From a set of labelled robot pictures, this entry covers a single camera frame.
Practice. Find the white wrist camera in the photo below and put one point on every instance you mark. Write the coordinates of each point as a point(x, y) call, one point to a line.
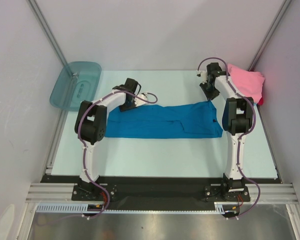
point(202, 74)
point(141, 99)

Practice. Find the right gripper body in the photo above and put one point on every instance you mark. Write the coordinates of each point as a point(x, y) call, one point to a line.
point(207, 91)

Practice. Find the blue t-shirt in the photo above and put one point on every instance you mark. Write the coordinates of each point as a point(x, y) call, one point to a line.
point(190, 121)

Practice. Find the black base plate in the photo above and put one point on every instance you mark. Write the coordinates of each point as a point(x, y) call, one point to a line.
point(149, 193)

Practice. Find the white slotted cable duct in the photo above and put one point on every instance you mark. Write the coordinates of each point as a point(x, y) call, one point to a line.
point(85, 208)

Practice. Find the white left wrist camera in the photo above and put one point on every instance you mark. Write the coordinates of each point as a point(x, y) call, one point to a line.
point(141, 99)

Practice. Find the right aluminium frame post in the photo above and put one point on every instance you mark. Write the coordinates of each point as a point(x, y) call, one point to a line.
point(286, 4)

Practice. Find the pink folded t-shirt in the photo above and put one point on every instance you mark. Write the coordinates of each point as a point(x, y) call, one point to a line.
point(249, 83)

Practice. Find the aluminium front rail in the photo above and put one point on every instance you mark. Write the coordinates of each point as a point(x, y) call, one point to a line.
point(62, 193)

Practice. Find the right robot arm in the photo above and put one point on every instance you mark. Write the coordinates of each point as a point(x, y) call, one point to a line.
point(238, 120)

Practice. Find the teal translucent plastic bin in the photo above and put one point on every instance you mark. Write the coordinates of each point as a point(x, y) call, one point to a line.
point(77, 82)

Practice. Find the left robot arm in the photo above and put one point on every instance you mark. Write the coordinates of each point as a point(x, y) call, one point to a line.
point(92, 118)

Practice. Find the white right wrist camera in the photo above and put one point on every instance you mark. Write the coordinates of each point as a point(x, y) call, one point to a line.
point(202, 74)

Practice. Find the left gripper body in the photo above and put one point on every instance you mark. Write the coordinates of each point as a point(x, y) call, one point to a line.
point(128, 105)

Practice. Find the left aluminium frame post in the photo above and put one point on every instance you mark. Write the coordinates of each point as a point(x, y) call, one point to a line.
point(39, 15)

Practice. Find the aluminium frame post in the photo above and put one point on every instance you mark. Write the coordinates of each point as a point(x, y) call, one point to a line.
point(286, 4)
point(39, 15)

